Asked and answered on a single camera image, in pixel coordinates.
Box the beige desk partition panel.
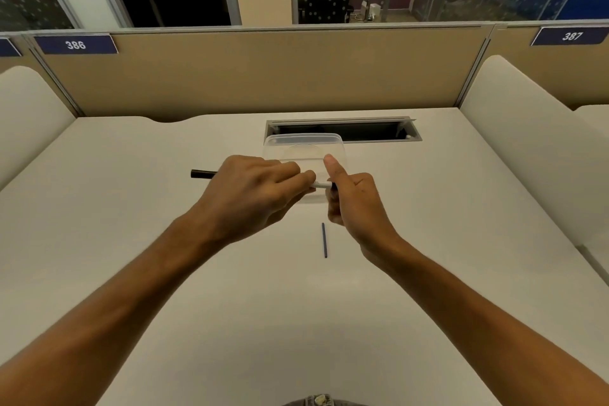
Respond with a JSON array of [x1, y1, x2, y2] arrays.
[[486, 20, 609, 111], [26, 23, 496, 124]]

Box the person's right hand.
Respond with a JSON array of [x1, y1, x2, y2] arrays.
[[324, 154, 401, 259]]

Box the person's right forearm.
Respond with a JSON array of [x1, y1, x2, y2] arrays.
[[361, 234, 609, 406]]

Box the white desk side divider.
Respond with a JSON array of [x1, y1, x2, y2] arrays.
[[459, 55, 609, 285], [0, 65, 78, 193]]

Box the clear plastic container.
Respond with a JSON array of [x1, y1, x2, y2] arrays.
[[261, 133, 348, 203]]

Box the person's left forearm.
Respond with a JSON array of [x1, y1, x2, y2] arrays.
[[0, 214, 225, 406]]

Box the person's left hand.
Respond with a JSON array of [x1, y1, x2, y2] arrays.
[[183, 155, 318, 248]]

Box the black and white pen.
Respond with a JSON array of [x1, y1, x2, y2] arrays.
[[191, 169, 339, 191]]

